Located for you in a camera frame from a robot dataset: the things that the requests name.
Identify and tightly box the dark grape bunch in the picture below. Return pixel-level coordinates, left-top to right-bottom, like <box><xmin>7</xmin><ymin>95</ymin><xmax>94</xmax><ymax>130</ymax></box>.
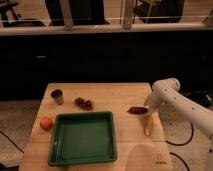
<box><xmin>74</xmin><ymin>97</ymin><xmax>93</xmax><ymax>110</ymax></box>

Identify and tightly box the dark metal cup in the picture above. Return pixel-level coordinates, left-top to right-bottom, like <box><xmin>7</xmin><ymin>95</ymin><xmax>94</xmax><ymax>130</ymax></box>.
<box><xmin>51</xmin><ymin>89</ymin><xmax>64</xmax><ymax>105</ymax></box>

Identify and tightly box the black cable at left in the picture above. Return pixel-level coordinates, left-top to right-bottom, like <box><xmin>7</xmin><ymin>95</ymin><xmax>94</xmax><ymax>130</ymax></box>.
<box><xmin>0</xmin><ymin>130</ymin><xmax>25</xmax><ymax>154</ymax></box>

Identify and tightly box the black cable on floor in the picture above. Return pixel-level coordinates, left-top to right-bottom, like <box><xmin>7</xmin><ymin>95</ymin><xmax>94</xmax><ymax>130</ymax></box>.
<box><xmin>165</xmin><ymin>121</ymin><xmax>195</xmax><ymax>171</ymax></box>

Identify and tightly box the orange round fruit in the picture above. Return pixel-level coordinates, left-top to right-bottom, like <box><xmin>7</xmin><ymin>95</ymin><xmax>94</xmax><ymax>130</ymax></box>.
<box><xmin>40</xmin><ymin>117</ymin><xmax>53</xmax><ymax>130</ymax></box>

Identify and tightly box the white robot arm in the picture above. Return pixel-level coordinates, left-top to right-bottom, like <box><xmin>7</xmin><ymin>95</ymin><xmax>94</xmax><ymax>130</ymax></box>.
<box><xmin>145</xmin><ymin>78</ymin><xmax>213</xmax><ymax>171</ymax></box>

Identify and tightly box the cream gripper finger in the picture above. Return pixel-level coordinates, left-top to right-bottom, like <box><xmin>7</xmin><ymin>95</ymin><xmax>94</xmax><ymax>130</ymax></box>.
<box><xmin>147</xmin><ymin>106</ymin><xmax>158</xmax><ymax>116</ymax></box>

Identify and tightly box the wooden railing post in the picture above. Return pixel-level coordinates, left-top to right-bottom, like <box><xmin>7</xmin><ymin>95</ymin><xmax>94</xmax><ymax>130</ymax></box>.
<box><xmin>123</xmin><ymin>0</ymin><xmax>134</xmax><ymax>29</ymax></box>
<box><xmin>59</xmin><ymin>0</ymin><xmax>73</xmax><ymax>31</ymax></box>

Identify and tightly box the green plastic tray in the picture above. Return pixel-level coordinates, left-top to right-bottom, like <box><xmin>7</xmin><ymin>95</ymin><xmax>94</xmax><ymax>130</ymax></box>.
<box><xmin>48</xmin><ymin>111</ymin><xmax>117</xmax><ymax>167</ymax></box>

